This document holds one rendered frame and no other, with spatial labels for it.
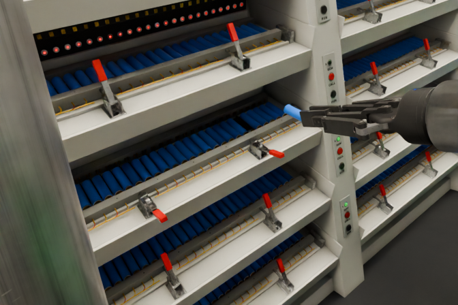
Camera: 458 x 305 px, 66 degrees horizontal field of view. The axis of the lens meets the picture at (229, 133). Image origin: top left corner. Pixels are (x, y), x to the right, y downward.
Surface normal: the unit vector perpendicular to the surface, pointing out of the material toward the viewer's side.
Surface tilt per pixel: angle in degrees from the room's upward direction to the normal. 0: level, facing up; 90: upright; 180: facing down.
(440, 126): 84
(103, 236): 21
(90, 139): 111
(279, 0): 90
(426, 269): 0
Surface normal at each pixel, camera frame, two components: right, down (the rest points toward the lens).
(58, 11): 0.59, 0.50
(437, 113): -0.85, -0.03
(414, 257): -0.22, -0.91
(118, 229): 0.00, -0.79
